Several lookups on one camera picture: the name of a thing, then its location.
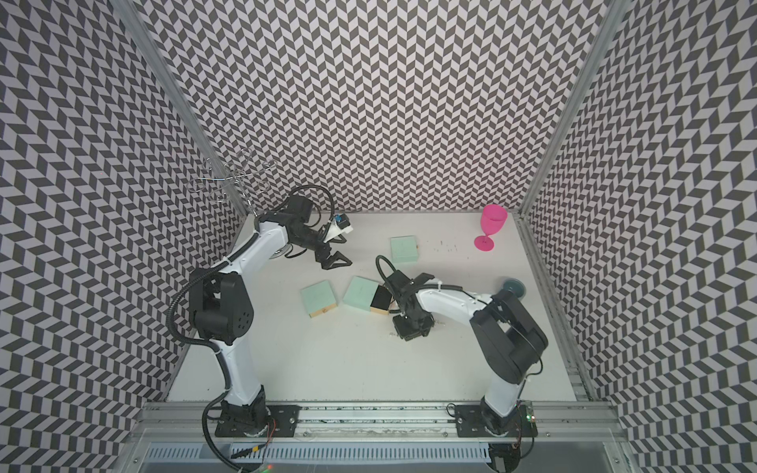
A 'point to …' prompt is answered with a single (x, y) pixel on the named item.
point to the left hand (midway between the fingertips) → (344, 252)
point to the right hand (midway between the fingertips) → (411, 341)
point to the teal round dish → (516, 286)
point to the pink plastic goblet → (493, 218)
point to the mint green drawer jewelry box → (404, 249)
